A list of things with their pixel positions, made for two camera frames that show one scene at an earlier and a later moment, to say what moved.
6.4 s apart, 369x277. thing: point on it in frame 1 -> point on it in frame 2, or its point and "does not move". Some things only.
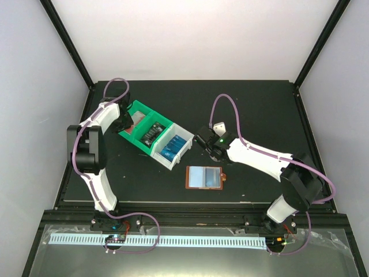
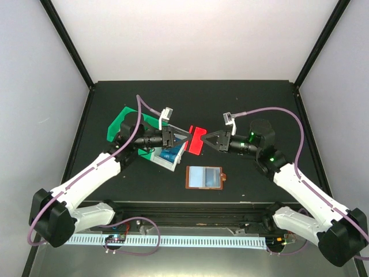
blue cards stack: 173,148 does not move
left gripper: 129,123 -> 168,140
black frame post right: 323,42 does not move
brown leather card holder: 208,178 does not move
